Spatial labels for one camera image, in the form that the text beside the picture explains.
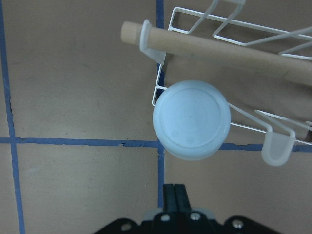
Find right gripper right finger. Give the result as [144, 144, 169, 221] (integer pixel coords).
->
[174, 184, 191, 212]

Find wooden rack handle rod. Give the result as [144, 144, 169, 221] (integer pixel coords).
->
[120, 21, 312, 86]

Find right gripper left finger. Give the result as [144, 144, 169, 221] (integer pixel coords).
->
[163, 184, 176, 212]

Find light blue plastic cup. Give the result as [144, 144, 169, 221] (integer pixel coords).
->
[153, 80, 231, 160]

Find white wire cup rack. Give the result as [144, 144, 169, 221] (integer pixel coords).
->
[142, 0, 312, 165]

